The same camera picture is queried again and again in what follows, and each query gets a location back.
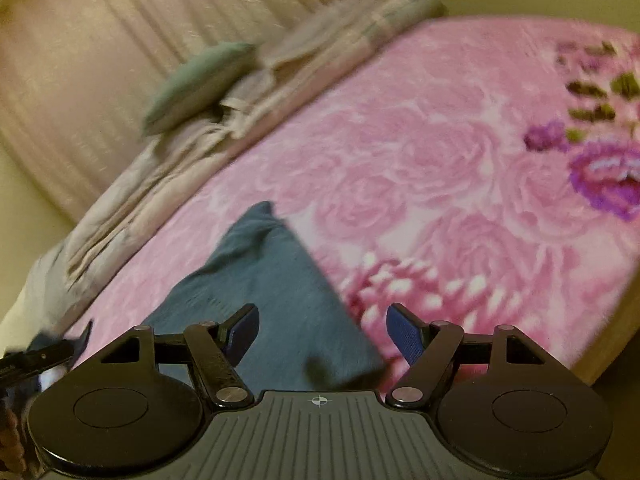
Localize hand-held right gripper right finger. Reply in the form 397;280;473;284
385;304;568;408

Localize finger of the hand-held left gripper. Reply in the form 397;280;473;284
0;339;76;385

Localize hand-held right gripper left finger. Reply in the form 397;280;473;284
75;304;260;408

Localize blue denim jeans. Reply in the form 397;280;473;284
142;201;390;395

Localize beige folded quilt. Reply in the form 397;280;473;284
20;0;448;341

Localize pink floral blanket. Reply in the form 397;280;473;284
65;14;640;386

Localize green pillow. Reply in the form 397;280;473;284
142;42;258;136

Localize beige pink curtain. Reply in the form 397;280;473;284
0;0;361;223

